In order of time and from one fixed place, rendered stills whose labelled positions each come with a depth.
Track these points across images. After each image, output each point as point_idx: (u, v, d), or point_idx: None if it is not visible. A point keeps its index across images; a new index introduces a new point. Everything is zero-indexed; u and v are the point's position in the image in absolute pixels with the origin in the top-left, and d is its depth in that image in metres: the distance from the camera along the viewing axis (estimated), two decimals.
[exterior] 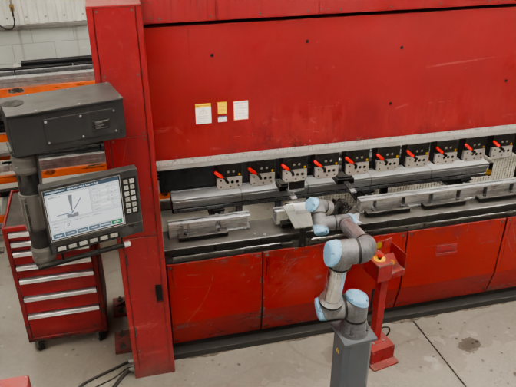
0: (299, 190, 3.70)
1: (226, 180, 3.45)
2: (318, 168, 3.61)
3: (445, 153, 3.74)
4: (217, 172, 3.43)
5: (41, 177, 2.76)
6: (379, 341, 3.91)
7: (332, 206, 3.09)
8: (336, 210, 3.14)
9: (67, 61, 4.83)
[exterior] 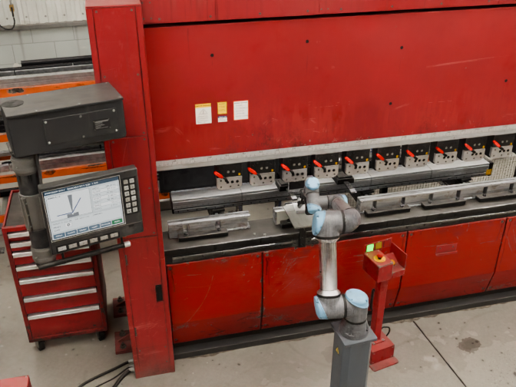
0: (299, 190, 3.70)
1: (226, 180, 3.45)
2: (318, 168, 3.61)
3: (445, 153, 3.74)
4: (217, 172, 3.43)
5: (41, 177, 2.76)
6: (379, 341, 3.91)
7: None
8: None
9: (67, 61, 4.83)
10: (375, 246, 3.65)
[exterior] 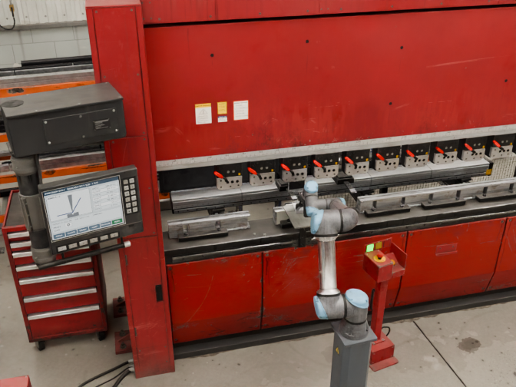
0: (299, 190, 3.70)
1: (226, 180, 3.45)
2: (318, 168, 3.61)
3: (445, 153, 3.74)
4: (217, 172, 3.43)
5: (41, 177, 2.76)
6: (379, 341, 3.91)
7: None
8: None
9: (67, 61, 4.83)
10: (375, 246, 3.65)
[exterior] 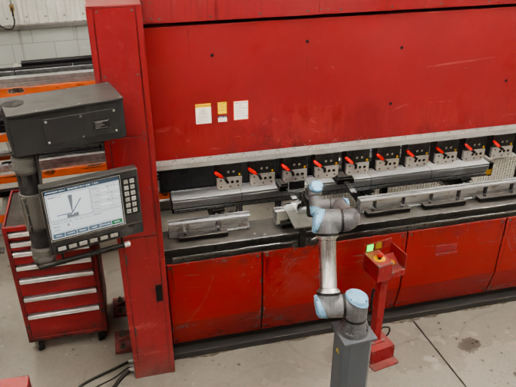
0: (299, 190, 3.70)
1: (226, 180, 3.45)
2: (318, 168, 3.61)
3: (445, 153, 3.74)
4: (217, 172, 3.43)
5: (41, 177, 2.76)
6: (379, 341, 3.91)
7: None
8: None
9: (67, 61, 4.83)
10: (375, 246, 3.65)
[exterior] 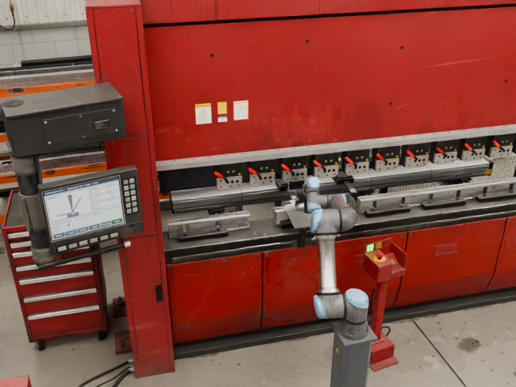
0: None
1: (226, 180, 3.45)
2: (318, 168, 3.61)
3: (445, 153, 3.74)
4: (217, 172, 3.43)
5: (41, 177, 2.76)
6: (379, 341, 3.91)
7: None
8: None
9: (67, 61, 4.83)
10: (375, 246, 3.65)
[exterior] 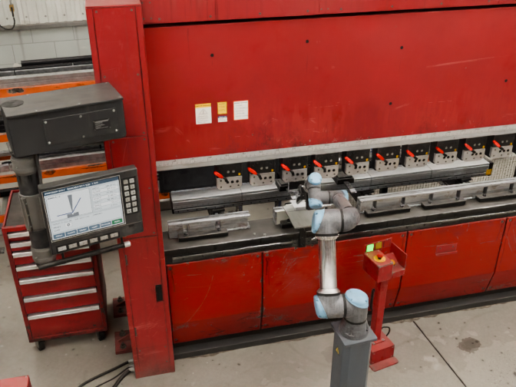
0: (299, 190, 3.70)
1: (226, 180, 3.45)
2: (318, 168, 3.61)
3: (445, 153, 3.74)
4: (217, 172, 3.43)
5: (41, 177, 2.76)
6: (379, 341, 3.91)
7: None
8: None
9: (67, 61, 4.83)
10: (375, 246, 3.65)
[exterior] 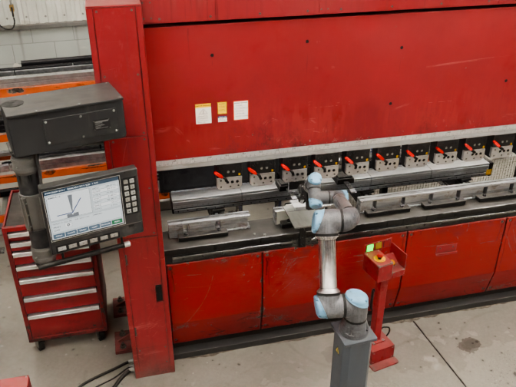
0: (299, 190, 3.70)
1: (226, 180, 3.45)
2: (318, 168, 3.61)
3: (445, 153, 3.74)
4: (217, 172, 3.43)
5: (41, 177, 2.76)
6: (379, 341, 3.91)
7: None
8: None
9: (67, 61, 4.83)
10: (375, 246, 3.65)
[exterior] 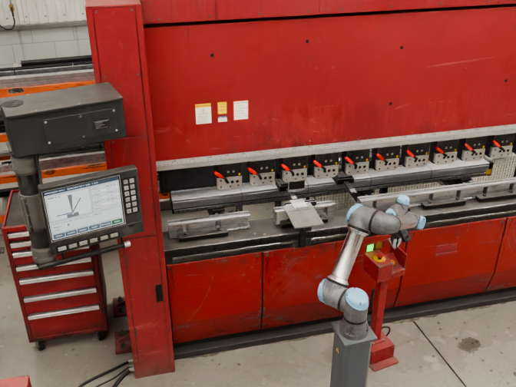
0: (299, 190, 3.70)
1: (226, 180, 3.45)
2: (318, 168, 3.61)
3: (445, 153, 3.74)
4: (217, 172, 3.43)
5: (41, 177, 2.76)
6: (379, 341, 3.91)
7: None
8: None
9: (67, 61, 4.83)
10: (375, 246, 3.65)
